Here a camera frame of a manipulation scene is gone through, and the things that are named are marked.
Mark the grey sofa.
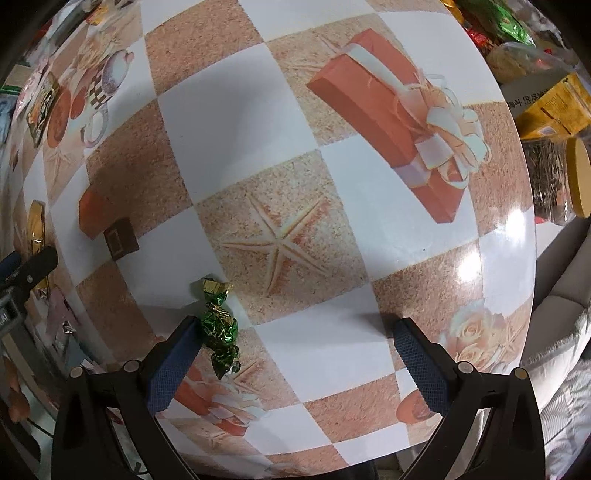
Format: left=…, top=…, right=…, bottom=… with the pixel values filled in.
left=531, top=217, right=591, bottom=365

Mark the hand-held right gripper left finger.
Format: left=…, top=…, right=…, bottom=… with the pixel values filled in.
left=52, top=315, right=204, bottom=480

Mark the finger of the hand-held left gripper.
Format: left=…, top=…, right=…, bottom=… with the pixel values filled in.
left=0, top=246, right=59, bottom=296

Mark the seed jar with yellow lid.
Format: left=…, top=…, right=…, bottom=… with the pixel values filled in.
left=522, top=136, right=591, bottom=227

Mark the green foil snack bag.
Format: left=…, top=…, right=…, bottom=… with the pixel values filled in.
left=455, top=0, right=536, bottom=47

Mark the yellow snack box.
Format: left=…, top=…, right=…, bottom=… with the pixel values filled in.
left=501, top=74, right=591, bottom=139

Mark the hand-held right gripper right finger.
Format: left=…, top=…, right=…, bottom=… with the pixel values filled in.
left=392, top=318, right=546, bottom=480

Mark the gold foil wrapped candy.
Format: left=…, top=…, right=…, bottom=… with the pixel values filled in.
left=28, top=200, right=47, bottom=254

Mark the checkered printed tablecloth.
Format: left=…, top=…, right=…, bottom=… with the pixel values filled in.
left=11, top=0, right=537, bottom=478

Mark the dark gold-trimmed snack packet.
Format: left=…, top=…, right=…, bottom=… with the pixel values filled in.
left=26, top=76, right=61, bottom=148

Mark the red wrapped candy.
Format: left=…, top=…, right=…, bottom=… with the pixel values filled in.
left=465, top=28, right=497, bottom=58

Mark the green foil candy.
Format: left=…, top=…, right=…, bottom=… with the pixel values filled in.
left=199, top=277, right=242, bottom=380

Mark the small brown chocolate packet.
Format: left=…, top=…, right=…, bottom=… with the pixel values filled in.
left=103, top=222, right=140, bottom=260

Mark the white knitted blanket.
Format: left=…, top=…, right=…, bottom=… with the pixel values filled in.
left=522, top=300, right=591, bottom=480

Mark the clear bag of biscuits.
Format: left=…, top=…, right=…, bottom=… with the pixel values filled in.
left=485, top=41, right=578, bottom=86

